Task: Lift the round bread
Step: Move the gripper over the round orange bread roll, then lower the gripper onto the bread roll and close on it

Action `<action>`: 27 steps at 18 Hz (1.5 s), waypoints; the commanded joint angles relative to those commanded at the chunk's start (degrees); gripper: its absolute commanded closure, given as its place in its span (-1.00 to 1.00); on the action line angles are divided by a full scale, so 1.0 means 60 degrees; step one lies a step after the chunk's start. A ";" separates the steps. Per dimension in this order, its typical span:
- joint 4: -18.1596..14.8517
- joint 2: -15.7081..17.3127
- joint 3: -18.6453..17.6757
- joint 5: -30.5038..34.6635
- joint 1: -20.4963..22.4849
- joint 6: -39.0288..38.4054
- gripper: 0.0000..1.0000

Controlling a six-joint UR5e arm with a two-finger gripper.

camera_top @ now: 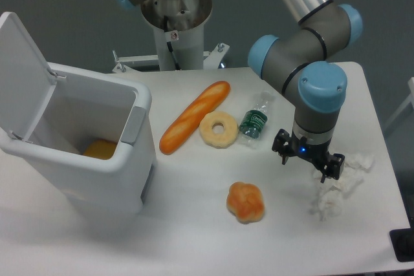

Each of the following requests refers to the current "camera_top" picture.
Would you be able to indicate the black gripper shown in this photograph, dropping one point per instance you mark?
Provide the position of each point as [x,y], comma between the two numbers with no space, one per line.
[331,165]

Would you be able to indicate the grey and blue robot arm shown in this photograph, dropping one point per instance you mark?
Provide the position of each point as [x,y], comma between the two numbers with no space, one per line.
[296,67]

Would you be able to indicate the round knotted bread roll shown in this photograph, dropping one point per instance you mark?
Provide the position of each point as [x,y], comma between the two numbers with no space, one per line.
[245,202]

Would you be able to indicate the orange bread inside bin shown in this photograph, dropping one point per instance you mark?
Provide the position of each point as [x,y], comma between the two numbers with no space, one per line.
[100,149]

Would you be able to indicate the crumpled white tissue paper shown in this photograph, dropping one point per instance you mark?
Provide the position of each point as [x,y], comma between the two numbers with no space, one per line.
[331,194]

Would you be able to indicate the clear plastic bottle green label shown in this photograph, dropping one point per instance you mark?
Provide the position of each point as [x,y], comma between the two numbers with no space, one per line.
[255,119]

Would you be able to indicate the long orange baguette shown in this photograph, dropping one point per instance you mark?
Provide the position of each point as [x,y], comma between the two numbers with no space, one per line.
[188,121]

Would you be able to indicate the black device at table edge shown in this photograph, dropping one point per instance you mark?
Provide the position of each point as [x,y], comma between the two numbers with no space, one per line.
[402,242]

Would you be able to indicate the white trash bin with lid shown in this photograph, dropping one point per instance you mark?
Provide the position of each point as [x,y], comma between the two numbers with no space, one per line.
[50,114]

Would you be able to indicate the pale ring-shaped bread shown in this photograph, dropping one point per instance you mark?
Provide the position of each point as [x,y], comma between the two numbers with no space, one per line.
[218,129]

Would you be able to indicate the white frame at right edge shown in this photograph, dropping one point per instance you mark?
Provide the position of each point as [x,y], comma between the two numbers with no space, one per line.
[402,112]

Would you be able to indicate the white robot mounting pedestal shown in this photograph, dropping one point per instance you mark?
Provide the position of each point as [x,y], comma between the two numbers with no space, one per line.
[178,31]

